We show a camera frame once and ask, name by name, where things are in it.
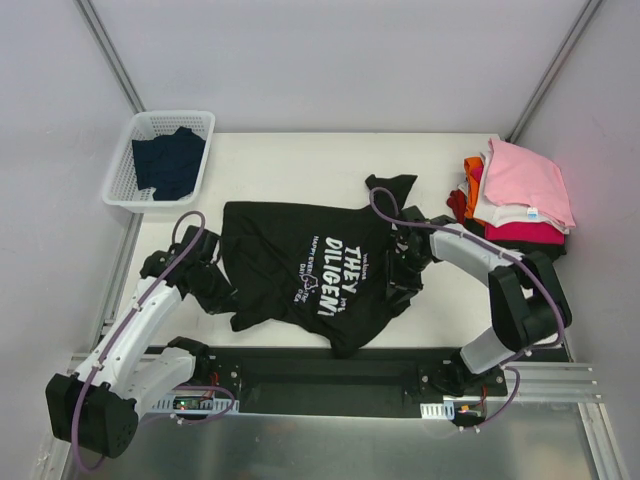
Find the red t shirt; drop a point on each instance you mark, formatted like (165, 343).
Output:
(457, 202)

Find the white plastic laundry basket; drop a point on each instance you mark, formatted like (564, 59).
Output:
(120, 187)

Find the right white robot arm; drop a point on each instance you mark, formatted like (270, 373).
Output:
(528, 307)

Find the right white cable duct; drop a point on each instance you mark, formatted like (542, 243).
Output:
(438, 411)

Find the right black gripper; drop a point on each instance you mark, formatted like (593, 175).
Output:
(400, 273)

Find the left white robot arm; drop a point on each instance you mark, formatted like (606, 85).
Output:
(99, 405)

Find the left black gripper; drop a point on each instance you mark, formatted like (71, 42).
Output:
(215, 291)

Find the left white cable duct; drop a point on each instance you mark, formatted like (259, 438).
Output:
(194, 405)

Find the pink t shirt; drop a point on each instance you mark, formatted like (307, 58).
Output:
(517, 176)

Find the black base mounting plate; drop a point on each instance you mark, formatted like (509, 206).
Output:
(373, 383)

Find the aluminium frame rail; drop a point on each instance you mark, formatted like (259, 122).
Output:
(545, 379)

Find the white t shirt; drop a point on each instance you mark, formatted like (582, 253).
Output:
(564, 221)

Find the white cable duct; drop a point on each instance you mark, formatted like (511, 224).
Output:
(194, 405)
(438, 411)

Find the magenta t shirt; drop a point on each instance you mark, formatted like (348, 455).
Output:
(520, 232)

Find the navy blue t shirt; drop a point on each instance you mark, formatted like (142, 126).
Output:
(169, 164)

